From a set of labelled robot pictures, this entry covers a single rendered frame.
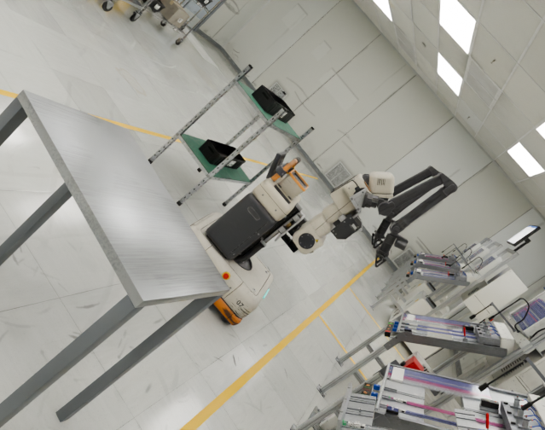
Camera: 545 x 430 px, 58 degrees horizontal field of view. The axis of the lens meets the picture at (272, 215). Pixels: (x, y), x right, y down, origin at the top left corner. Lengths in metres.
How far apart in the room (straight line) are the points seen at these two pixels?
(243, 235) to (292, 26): 9.43
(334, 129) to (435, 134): 2.15
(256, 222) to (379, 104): 8.47
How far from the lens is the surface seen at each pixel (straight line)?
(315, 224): 3.09
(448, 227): 10.95
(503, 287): 6.95
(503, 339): 3.73
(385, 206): 2.90
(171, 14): 8.13
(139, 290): 1.22
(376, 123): 11.16
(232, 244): 3.05
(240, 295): 3.08
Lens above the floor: 1.43
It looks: 14 degrees down
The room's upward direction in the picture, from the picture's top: 50 degrees clockwise
